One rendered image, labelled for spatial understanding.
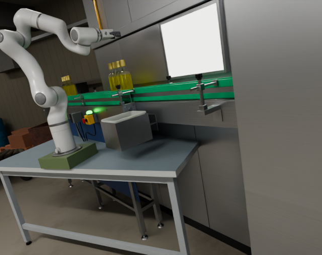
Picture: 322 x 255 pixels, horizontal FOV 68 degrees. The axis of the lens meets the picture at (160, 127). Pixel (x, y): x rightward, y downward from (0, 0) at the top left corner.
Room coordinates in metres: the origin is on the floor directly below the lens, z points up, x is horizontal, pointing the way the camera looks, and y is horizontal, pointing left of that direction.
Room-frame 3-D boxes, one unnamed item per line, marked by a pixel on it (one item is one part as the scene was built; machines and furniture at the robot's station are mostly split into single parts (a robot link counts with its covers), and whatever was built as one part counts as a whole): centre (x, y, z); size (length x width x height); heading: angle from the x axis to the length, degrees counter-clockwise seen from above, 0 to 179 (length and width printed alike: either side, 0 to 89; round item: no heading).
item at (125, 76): (1.67, 0.17, 1.16); 0.06 x 0.06 x 0.21; 39
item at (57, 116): (1.54, 0.63, 1.13); 0.19 x 0.12 x 0.24; 171
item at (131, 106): (1.51, 0.18, 1.02); 0.09 x 0.04 x 0.07; 129
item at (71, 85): (2.48, 0.82, 1.19); 0.06 x 0.06 x 0.28; 39
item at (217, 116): (0.99, -0.21, 1.07); 0.17 x 0.05 x 0.23; 129
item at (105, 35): (1.57, 0.25, 1.49); 0.11 x 0.10 x 0.07; 142
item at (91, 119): (1.79, 0.51, 0.96); 0.07 x 0.07 x 0.07; 39
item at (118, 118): (1.34, 0.20, 0.97); 0.22 x 0.17 x 0.09; 129
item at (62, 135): (1.50, 0.63, 0.91); 0.19 x 0.19 x 0.18
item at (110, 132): (1.36, 0.17, 0.92); 0.27 x 0.17 x 0.15; 129
